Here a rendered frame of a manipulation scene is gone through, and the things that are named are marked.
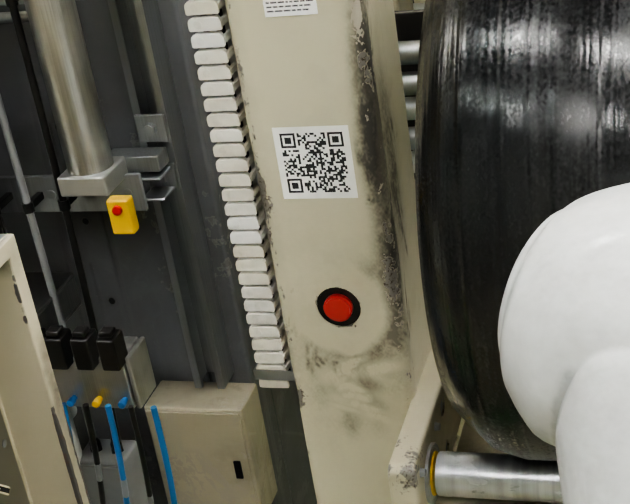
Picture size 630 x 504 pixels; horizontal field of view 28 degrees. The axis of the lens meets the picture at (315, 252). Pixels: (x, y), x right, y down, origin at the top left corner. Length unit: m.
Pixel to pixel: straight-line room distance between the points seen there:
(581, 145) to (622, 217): 0.44
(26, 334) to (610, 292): 0.68
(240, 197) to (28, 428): 0.31
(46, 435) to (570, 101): 0.54
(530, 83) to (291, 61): 0.27
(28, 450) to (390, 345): 0.37
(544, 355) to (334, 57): 0.67
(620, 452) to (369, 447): 0.87
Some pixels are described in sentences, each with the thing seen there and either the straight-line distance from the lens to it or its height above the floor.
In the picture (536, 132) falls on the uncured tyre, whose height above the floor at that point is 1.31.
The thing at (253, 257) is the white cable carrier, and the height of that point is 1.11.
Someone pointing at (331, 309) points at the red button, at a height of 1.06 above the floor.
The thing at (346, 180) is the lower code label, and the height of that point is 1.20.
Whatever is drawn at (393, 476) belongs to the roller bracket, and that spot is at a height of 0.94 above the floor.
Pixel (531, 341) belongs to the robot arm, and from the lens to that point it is 0.53.
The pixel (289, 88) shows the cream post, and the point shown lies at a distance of 1.17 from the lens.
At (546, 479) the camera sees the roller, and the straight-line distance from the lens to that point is 1.25.
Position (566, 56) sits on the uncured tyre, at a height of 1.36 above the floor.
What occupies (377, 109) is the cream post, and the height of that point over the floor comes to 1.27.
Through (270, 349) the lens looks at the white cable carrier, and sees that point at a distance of 1.33.
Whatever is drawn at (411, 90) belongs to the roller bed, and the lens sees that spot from 1.58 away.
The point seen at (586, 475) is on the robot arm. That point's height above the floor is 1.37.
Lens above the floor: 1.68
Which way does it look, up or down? 27 degrees down
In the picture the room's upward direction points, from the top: 9 degrees counter-clockwise
